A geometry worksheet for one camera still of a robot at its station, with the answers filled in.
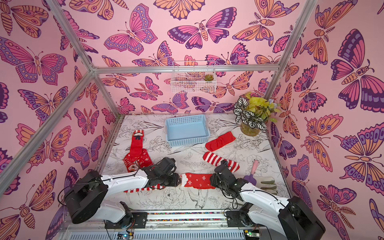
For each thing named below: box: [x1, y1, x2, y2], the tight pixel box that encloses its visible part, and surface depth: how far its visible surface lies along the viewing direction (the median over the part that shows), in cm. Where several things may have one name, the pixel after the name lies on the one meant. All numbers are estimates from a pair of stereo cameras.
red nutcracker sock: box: [130, 129, 144, 157], surface depth 105 cm
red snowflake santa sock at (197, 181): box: [181, 173, 216, 189], surface depth 87 cm
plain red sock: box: [205, 131, 237, 152], surface depth 105 cm
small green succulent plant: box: [203, 74, 214, 81], surface depth 94 cm
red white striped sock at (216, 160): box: [202, 151, 241, 173], surface depth 97 cm
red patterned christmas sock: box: [122, 141, 155, 173], surface depth 98 cm
